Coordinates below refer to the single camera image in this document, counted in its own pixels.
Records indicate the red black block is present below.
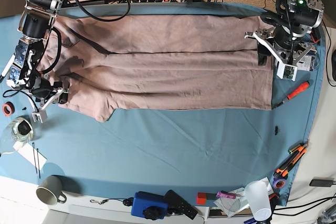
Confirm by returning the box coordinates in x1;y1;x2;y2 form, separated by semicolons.
196;193;217;205

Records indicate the grey ceramic mug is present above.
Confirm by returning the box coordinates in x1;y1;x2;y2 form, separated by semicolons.
36;175;67;206

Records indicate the white black marker pen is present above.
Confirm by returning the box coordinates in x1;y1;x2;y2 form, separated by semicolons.
0;54;15;83

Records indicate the frosted plastic cup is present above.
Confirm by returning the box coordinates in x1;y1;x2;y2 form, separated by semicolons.
245;180;271;222

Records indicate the pink T-shirt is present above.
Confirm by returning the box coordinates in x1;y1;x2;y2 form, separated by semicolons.
38;15;273;122

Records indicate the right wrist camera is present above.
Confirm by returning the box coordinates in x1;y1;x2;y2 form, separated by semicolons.
32;110;47;123

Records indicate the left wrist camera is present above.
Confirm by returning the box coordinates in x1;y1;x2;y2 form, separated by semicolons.
276;62;298;81

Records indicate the black remote control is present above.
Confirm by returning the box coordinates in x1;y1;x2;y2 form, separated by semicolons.
164;190;198;220

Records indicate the black lanyard clip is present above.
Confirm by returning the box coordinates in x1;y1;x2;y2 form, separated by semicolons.
89;197;134;207

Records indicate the blue table cloth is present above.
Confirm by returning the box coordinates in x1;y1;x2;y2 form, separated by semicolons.
0;1;327;207

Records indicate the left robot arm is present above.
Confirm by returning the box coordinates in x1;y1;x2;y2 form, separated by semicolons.
255;0;324;66

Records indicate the purple small flashlight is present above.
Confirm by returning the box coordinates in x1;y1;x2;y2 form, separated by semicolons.
216;191;236;199

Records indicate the purple tape roll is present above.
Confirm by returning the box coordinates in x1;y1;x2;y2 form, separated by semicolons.
272;178;287;189

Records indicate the black zip tie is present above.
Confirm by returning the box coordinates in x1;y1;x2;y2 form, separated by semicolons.
32;142;38;174
36;148;41;179

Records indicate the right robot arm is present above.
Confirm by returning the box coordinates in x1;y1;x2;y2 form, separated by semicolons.
1;0;68;121

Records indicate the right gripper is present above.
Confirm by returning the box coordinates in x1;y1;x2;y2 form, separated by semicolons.
27;80;69;112

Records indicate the clear tape roll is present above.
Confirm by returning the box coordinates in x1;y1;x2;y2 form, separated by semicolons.
8;116;34;142

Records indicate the orange handle screwdriver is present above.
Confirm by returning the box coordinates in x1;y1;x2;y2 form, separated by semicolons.
274;81;310;109

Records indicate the black phone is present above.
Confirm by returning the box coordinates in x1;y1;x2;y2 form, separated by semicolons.
309;178;335;187

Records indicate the white paper card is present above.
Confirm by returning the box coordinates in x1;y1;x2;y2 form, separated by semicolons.
18;144;47;170

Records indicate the red tape roll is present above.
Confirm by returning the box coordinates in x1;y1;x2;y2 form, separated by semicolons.
2;102;15;116

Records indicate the orange black tool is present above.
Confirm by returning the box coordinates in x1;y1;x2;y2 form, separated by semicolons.
310;28;321;46

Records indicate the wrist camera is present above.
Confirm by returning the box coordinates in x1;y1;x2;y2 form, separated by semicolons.
276;62;298;81
32;110;47;123

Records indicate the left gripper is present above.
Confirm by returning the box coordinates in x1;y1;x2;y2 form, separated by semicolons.
244;26;317;66

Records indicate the blue box device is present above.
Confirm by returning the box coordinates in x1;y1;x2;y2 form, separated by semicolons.
131;191;169;220

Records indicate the orange black utility knife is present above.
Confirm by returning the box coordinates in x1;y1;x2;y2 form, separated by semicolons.
274;146;307;179

